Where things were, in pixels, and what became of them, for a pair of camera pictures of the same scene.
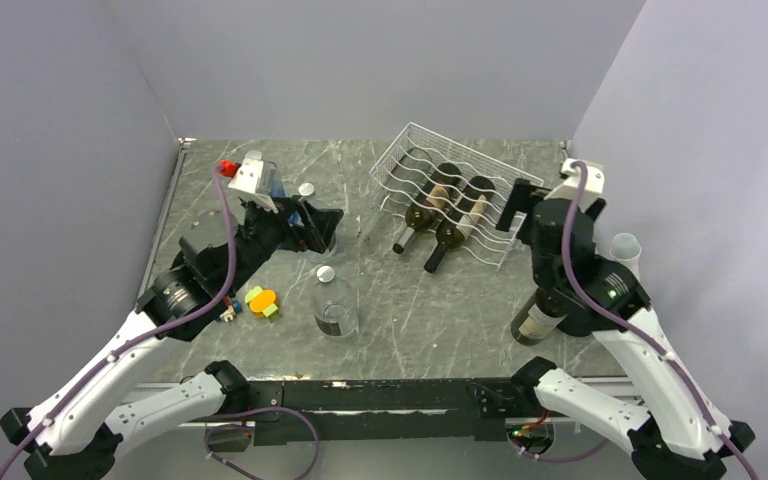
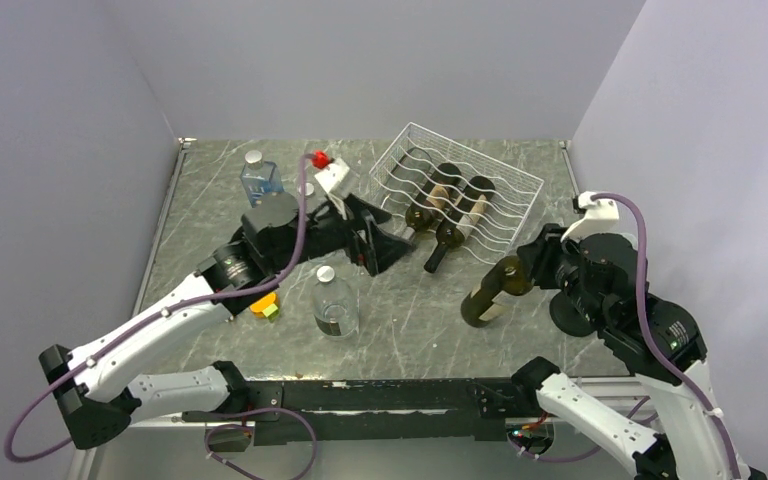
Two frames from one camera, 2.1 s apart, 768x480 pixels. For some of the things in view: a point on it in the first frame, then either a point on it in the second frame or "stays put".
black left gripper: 319,224 to 379,251
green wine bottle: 462,220 stays put
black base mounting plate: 381,412 stays put
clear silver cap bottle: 334,305 stays put
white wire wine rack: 453,192 stays put
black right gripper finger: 514,204 to 532,258
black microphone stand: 579,323 stays put
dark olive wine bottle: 426,206 stays put
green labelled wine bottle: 539,316 to 508,276
